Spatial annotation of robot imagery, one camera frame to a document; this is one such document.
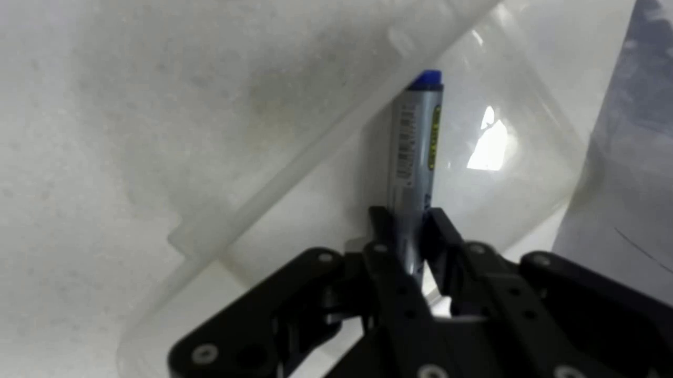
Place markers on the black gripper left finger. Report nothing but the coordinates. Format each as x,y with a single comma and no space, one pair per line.
401,316

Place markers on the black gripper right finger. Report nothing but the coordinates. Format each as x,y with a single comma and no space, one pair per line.
520,339

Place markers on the blue silver marker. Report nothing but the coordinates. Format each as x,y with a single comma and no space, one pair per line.
415,117

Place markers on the clear plastic lunch box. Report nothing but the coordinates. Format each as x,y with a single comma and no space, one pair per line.
305,166

